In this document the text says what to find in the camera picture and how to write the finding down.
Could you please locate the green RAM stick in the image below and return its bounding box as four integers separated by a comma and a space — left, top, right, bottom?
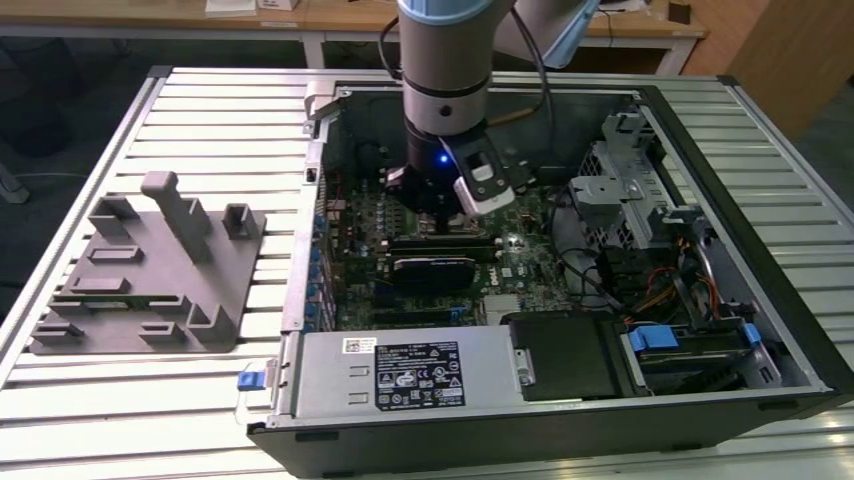
56, 296, 181, 308

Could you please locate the grey case handle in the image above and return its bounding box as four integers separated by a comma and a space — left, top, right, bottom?
303, 81, 336, 137

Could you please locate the green motherboard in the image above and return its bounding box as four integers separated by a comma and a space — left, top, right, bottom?
319, 172, 588, 331

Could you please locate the wooden cabinet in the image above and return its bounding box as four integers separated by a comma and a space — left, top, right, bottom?
683, 0, 854, 142

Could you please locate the black RAM slot bank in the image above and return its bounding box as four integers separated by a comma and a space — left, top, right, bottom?
388, 235, 503, 265

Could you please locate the small silver heat sink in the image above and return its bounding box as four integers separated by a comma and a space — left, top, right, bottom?
480, 293, 527, 317

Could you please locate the wooden desk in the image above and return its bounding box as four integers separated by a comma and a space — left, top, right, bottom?
0, 0, 709, 76

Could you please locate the black PC case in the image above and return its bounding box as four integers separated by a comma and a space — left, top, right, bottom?
245, 79, 854, 476

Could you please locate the black expansion slot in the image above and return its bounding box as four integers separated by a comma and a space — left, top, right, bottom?
371, 309, 456, 325

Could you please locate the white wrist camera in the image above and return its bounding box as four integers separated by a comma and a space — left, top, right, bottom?
452, 142, 517, 216

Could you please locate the grey parts rack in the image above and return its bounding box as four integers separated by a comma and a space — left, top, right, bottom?
29, 171, 269, 355

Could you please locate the black graphics card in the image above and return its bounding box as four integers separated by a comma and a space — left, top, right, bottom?
391, 255, 479, 295

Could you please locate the silver power supply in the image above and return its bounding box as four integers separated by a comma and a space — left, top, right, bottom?
292, 327, 528, 420

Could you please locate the silver metal drive cage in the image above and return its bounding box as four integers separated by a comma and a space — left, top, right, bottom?
567, 110, 719, 254

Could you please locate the hard disk in blue carrier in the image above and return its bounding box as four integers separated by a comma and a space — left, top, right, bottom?
623, 323, 763, 394

